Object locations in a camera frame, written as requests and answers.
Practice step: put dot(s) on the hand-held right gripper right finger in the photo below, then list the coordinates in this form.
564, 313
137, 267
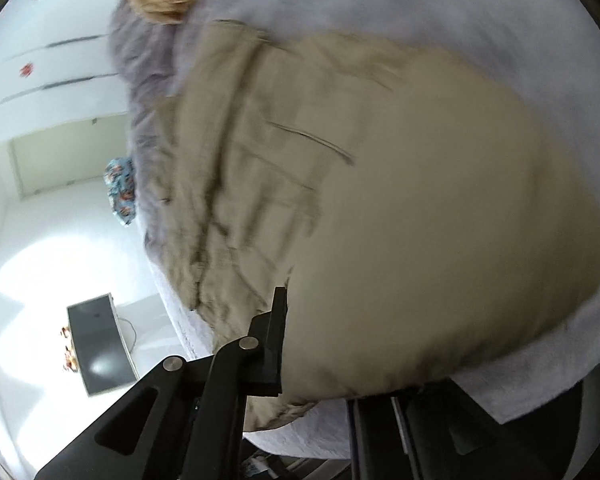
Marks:
430, 435

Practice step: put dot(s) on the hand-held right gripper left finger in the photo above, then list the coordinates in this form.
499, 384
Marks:
265, 355

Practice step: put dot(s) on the khaki puffer jacket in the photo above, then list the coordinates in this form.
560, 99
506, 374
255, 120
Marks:
420, 220

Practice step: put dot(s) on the flat screen monitor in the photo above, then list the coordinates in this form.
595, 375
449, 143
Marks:
102, 345

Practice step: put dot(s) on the small colourful figurines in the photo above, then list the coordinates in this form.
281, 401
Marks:
69, 350

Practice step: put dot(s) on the blue patterned cloth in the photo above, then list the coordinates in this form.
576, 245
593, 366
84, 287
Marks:
122, 192

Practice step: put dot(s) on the white wardrobe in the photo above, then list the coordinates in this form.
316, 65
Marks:
45, 75

